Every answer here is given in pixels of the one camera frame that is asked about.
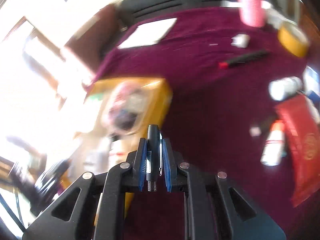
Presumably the black pen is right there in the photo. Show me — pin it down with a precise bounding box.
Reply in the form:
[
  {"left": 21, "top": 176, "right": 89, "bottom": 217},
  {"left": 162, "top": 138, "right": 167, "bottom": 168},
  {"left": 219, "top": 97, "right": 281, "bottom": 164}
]
[{"left": 146, "top": 125, "right": 160, "bottom": 192}]

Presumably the white pill bottle red label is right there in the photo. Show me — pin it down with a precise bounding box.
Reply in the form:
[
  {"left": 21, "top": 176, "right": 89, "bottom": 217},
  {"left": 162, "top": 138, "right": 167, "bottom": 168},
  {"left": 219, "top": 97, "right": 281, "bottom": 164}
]
[{"left": 260, "top": 120, "right": 285, "bottom": 166}]

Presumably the red foil snack bag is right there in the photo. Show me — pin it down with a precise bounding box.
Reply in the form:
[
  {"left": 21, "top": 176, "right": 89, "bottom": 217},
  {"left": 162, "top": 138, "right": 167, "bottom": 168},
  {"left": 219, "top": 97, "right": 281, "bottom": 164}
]
[{"left": 274, "top": 94, "right": 319, "bottom": 207}]

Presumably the white bottle green label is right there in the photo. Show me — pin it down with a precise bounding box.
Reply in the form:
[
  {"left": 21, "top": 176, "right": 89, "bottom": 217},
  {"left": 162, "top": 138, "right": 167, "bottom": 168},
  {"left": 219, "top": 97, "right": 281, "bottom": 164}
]
[{"left": 268, "top": 76, "right": 303, "bottom": 101}]

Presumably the black marker red cap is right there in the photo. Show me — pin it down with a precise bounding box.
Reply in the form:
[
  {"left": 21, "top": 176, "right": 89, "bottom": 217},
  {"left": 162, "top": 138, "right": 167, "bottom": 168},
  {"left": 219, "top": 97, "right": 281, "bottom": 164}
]
[{"left": 218, "top": 50, "right": 270, "bottom": 69}]

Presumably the maroon velvet bedspread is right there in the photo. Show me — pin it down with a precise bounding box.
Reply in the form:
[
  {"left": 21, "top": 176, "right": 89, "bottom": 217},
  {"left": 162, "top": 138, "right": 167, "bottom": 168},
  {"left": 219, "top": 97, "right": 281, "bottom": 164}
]
[{"left": 96, "top": 7, "right": 319, "bottom": 239}]

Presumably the yellow edged cardboard tray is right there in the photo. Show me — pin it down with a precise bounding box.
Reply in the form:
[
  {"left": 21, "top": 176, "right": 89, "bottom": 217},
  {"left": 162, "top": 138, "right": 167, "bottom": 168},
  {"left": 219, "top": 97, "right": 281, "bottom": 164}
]
[{"left": 62, "top": 77, "right": 174, "bottom": 225}]

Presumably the blue white small box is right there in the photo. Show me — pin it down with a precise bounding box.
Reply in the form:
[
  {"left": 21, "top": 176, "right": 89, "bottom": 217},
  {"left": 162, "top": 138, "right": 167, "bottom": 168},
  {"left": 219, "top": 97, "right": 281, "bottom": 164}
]
[{"left": 303, "top": 66, "right": 319, "bottom": 98}]

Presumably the small white crumpled tissue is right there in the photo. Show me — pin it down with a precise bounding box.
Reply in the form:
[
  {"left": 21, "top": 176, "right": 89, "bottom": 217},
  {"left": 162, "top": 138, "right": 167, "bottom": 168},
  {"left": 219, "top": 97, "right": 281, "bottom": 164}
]
[{"left": 231, "top": 34, "right": 251, "bottom": 48}]

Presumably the white notepad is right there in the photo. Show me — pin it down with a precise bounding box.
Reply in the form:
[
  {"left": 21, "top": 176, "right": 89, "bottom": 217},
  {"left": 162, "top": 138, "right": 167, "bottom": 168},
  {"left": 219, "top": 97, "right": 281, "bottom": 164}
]
[{"left": 118, "top": 18, "right": 177, "bottom": 49}]

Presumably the yellow tape roll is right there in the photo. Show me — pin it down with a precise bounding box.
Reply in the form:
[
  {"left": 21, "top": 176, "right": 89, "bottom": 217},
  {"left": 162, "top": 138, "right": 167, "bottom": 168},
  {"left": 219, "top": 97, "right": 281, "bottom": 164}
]
[{"left": 278, "top": 22, "right": 310, "bottom": 58}]

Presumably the pink knitted bottle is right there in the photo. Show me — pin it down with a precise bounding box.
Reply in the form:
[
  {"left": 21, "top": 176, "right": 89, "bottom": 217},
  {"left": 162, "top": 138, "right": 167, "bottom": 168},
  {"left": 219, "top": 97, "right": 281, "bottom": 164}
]
[{"left": 237, "top": 0, "right": 266, "bottom": 28}]

